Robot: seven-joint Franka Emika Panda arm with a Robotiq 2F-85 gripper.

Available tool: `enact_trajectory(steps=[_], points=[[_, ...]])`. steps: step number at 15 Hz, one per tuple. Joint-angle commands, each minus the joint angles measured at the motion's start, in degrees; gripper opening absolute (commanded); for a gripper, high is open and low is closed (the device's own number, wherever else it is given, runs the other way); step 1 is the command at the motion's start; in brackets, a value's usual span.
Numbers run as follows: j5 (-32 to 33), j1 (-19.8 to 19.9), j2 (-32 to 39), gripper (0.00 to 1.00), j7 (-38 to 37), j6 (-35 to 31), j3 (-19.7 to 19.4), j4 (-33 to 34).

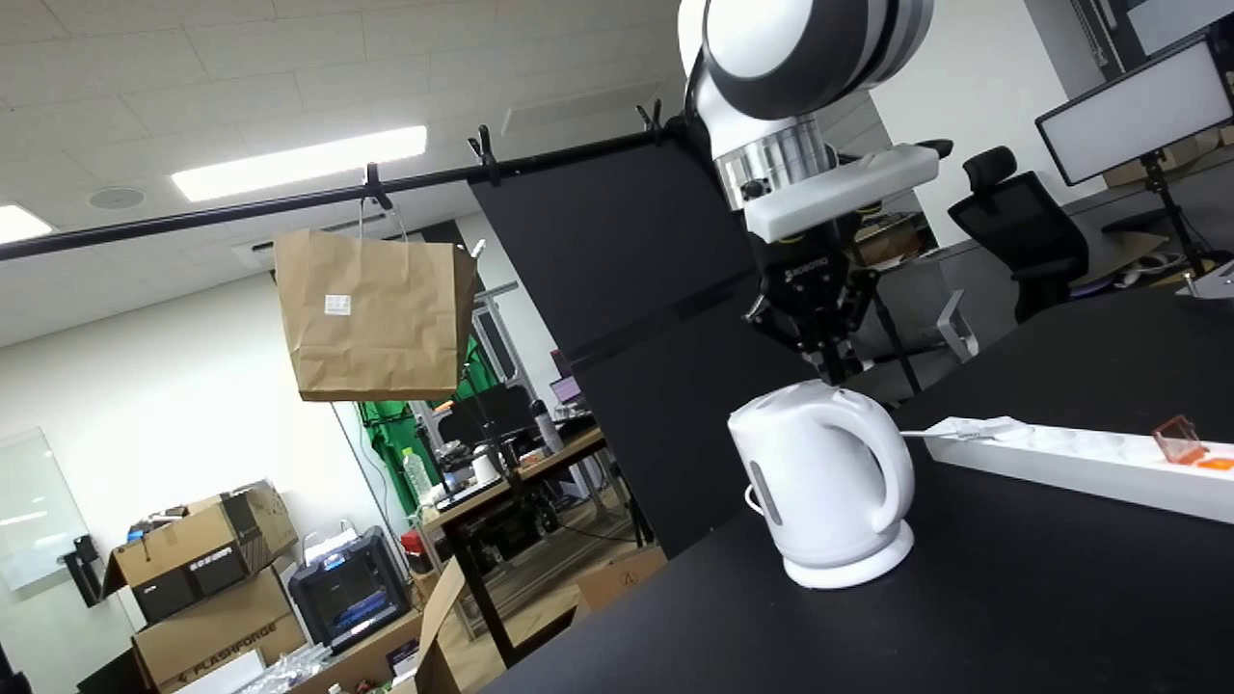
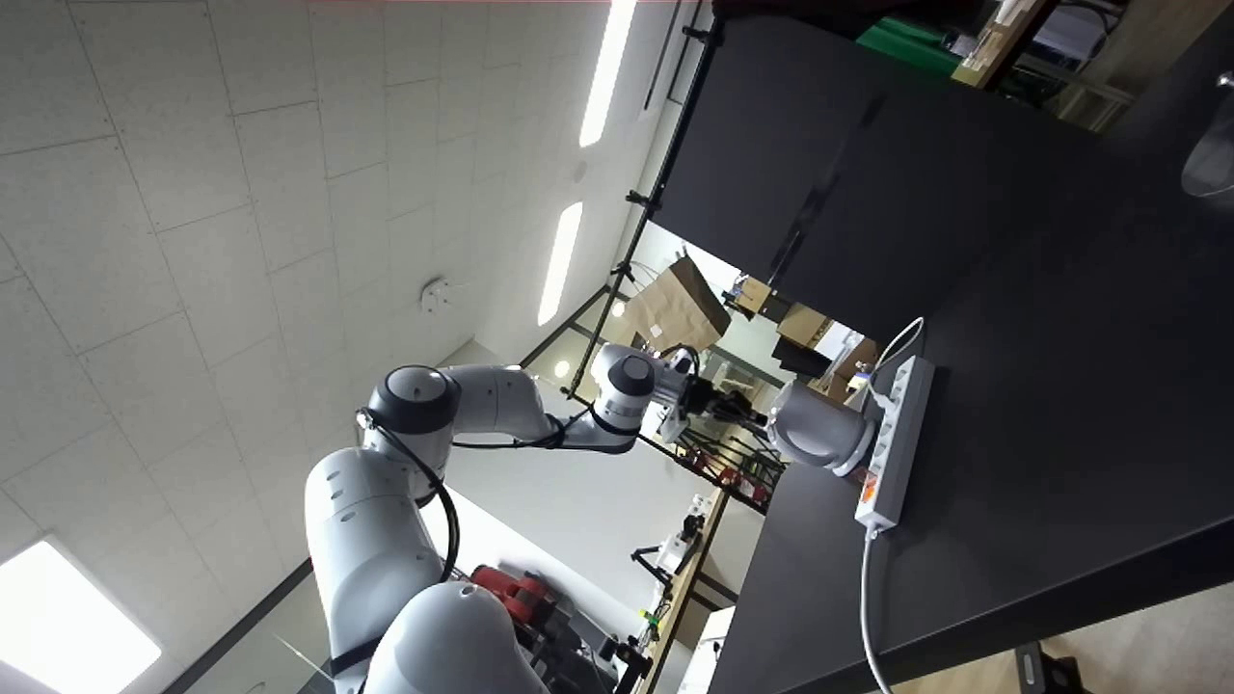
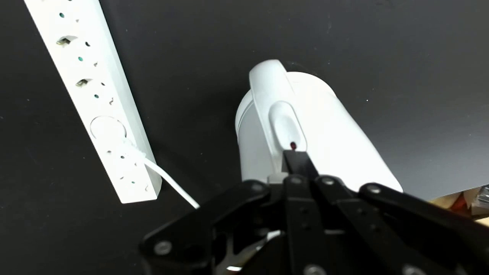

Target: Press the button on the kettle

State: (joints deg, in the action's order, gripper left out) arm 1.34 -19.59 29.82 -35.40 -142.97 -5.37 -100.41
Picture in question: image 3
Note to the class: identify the long white power strip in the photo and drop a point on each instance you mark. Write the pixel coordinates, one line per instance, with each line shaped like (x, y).
(97, 97)

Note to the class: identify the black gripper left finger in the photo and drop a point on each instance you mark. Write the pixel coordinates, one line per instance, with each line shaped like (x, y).
(224, 230)

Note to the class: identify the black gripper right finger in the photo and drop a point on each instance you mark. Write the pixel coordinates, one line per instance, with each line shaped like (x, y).
(387, 230)

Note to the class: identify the white electric kettle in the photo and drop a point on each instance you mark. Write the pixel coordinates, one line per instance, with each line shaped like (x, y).
(331, 117)

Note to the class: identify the small cardboard box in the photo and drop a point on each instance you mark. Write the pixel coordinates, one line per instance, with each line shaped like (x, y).
(456, 204)

